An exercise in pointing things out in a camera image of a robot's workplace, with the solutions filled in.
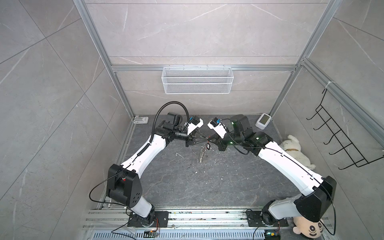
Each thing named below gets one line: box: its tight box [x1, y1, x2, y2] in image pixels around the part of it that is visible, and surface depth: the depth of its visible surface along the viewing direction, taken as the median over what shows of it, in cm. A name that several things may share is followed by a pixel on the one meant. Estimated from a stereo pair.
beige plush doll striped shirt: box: [292, 216, 324, 240], surface depth 67 cm
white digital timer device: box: [255, 113, 272, 130], surface depth 113 cm
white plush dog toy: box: [279, 134, 316, 170], surface depth 93 cm
